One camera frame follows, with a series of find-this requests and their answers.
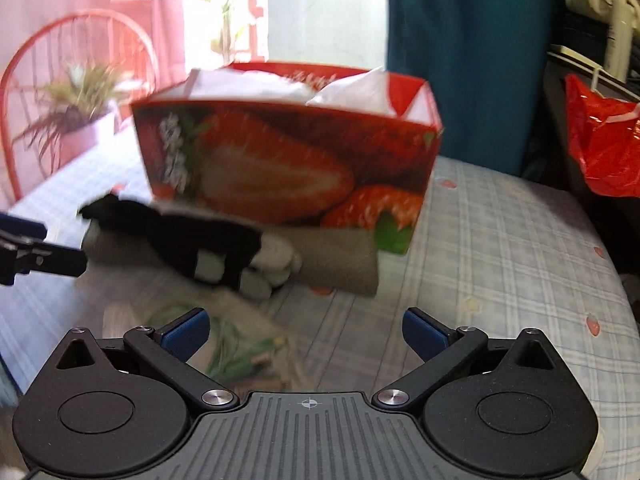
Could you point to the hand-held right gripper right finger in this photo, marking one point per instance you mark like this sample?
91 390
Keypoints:
424 334

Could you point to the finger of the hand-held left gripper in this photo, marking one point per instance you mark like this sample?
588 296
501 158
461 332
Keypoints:
22 224
57 260

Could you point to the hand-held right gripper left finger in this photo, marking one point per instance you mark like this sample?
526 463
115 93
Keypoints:
186 334

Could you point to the black and white sock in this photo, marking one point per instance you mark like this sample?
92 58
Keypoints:
200 240

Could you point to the red strawberry print cardboard box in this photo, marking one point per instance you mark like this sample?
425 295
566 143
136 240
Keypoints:
280 160

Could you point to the white plastic bag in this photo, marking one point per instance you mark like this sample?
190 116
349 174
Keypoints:
360 92
245 85

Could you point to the plaid bed sheet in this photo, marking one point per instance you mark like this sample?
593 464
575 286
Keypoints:
500 270

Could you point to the grey-green towel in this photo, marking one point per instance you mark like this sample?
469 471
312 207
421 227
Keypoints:
340 260

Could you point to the red plastic bag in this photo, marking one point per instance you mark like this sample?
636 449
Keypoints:
605 145

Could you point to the teal curtain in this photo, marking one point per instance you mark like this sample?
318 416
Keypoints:
475 60

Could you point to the white pipes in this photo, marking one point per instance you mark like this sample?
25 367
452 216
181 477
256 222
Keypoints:
615 15

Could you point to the pink printed wall poster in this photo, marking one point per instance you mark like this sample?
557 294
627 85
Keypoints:
60 35

